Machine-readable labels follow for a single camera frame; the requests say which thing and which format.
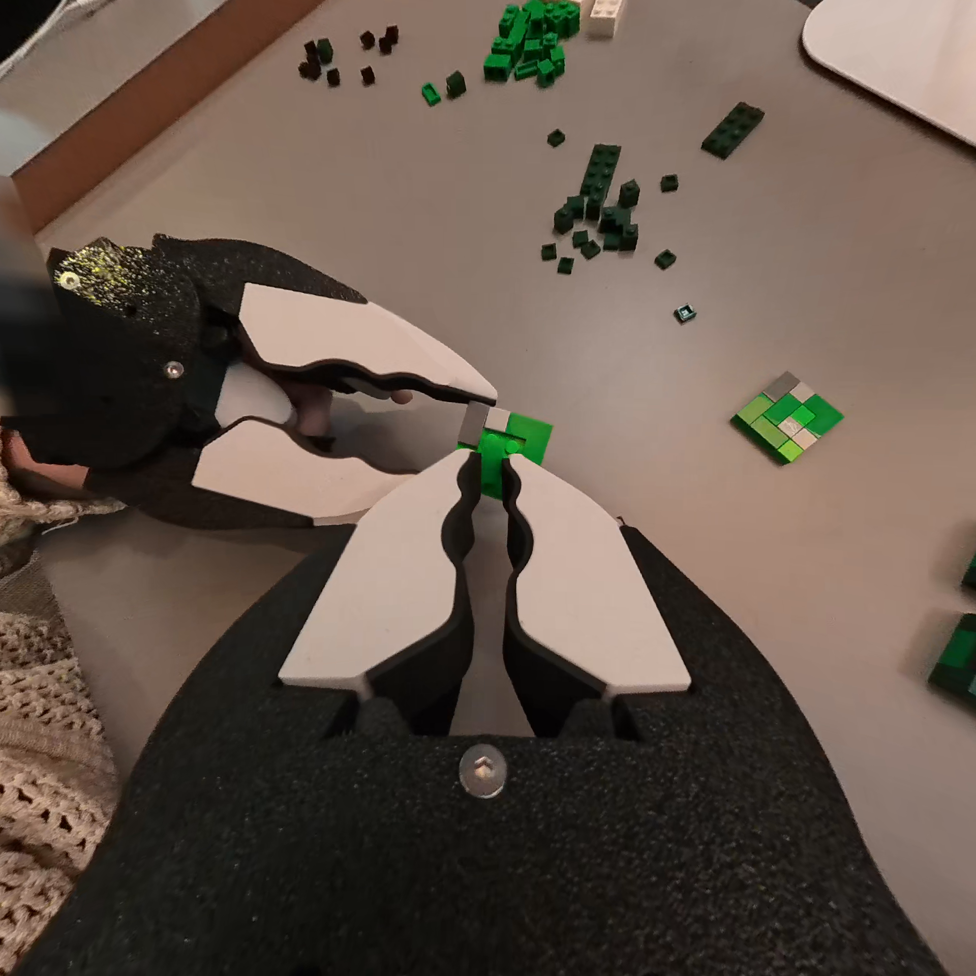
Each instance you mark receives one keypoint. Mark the dark grey lego tile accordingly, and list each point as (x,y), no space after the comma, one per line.
(476,419)

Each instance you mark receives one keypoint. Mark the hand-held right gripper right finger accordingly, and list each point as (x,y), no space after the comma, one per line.
(595,602)

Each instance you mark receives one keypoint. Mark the person's left hand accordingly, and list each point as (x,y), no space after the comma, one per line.
(311,415)

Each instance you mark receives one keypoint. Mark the white lego brick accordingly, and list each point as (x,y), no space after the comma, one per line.
(606,17)

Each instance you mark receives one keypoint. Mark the dark green lego plate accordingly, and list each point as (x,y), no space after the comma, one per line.
(733,129)

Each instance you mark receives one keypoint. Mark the pile of dark green lego pieces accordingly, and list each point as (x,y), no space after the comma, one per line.
(602,175)

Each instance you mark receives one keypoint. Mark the tiled green lego panel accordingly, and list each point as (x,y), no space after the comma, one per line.
(789,419)

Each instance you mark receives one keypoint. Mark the pile of bright green lego bricks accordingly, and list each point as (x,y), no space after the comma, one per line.
(534,46)

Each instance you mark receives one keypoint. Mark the person's left forearm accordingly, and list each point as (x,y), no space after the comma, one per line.
(46,476)

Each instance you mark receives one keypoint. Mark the person's left arm, knit sleeve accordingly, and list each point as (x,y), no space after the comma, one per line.
(46,724)

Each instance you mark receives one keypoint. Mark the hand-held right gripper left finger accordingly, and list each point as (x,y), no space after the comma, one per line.
(381,595)

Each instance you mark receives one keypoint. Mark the white stand base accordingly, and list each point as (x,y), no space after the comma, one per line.
(900,53)

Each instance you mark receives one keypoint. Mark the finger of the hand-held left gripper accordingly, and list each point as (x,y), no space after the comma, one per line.
(282,480)
(343,335)

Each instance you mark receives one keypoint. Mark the bright green lego base plate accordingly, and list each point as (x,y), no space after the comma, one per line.
(530,438)

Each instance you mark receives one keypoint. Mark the group of black lego pieces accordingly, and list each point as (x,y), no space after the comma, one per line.
(316,57)

